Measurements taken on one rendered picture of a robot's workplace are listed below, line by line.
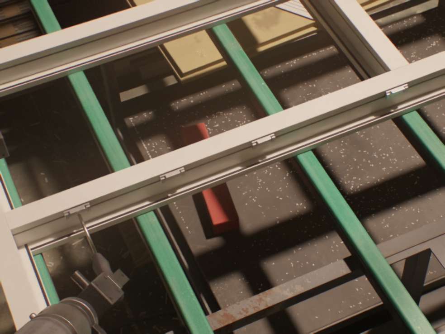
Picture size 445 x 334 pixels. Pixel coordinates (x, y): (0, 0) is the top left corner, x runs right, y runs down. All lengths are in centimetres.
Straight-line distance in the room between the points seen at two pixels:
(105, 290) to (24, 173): 158
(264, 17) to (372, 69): 55
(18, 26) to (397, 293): 173
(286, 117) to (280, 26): 66
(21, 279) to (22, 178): 138
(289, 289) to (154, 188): 32
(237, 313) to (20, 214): 43
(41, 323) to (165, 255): 39
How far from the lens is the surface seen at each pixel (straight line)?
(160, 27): 200
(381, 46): 189
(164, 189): 170
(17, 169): 297
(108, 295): 140
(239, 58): 195
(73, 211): 164
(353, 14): 196
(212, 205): 199
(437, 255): 167
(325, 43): 282
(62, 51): 195
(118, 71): 274
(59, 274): 270
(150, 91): 226
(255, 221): 201
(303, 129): 175
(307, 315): 188
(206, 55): 229
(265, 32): 235
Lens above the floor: 222
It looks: 51 degrees down
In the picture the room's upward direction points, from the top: 3 degrees counter-clockwise
